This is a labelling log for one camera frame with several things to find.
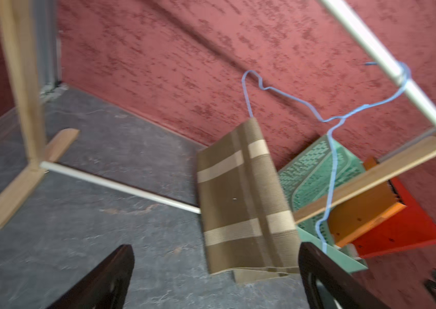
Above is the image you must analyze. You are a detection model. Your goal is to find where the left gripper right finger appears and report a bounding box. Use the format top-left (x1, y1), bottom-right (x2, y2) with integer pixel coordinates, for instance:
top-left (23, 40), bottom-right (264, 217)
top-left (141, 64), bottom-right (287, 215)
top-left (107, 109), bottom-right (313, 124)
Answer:
top-left (298, 242), bottom-right (388, 308)

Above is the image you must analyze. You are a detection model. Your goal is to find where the brown plaid scarf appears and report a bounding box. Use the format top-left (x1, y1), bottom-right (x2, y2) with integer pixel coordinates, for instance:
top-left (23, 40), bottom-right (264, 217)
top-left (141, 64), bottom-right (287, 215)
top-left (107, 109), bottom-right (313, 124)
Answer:
top-left (197, 118), bottom-right (301, 284)

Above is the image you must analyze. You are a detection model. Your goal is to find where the wooden clothes rack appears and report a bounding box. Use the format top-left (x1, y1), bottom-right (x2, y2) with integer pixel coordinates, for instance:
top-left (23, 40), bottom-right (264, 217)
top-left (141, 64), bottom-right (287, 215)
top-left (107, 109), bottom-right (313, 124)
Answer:
top-left (0, 1), bottom-right (436, 229)

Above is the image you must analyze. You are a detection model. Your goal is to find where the light blue wire hanger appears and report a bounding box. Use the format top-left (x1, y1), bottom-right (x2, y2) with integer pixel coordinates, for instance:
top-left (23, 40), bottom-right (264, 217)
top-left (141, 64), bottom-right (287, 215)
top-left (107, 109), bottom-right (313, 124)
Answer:
top-left (240, 61), bottom-right (412, 254)

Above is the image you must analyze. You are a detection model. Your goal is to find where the orange folder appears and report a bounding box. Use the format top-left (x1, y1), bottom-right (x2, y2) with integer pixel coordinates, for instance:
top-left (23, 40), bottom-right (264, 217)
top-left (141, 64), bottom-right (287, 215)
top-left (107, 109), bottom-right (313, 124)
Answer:
top-left (327, 156), bottom-right (407, 248)

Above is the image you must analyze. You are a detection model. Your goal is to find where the green file organizer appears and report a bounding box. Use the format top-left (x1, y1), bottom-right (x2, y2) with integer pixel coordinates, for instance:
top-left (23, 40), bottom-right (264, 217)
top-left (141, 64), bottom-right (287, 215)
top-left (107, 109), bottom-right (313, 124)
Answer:
top-left (278, 135), bottom-right (368, 273)

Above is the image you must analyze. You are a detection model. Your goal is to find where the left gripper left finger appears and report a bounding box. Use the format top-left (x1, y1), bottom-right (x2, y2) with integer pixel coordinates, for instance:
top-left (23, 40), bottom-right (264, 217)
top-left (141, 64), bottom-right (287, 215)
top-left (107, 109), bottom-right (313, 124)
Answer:
top-left (49, 245), bottom-right (135, 308)

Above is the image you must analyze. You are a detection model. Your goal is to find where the left aluminium corner post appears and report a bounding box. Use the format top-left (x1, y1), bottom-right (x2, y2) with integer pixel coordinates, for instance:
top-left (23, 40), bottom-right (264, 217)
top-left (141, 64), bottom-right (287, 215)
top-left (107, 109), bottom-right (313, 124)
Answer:
top-left (32, 0), bottom-right (62, 94)

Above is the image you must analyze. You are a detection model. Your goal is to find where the red folder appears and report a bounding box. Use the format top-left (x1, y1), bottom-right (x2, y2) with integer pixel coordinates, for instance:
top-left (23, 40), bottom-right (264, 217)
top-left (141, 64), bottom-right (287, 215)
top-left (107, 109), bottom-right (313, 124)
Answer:
top-left (352, 178), bottom-right (436, 259)

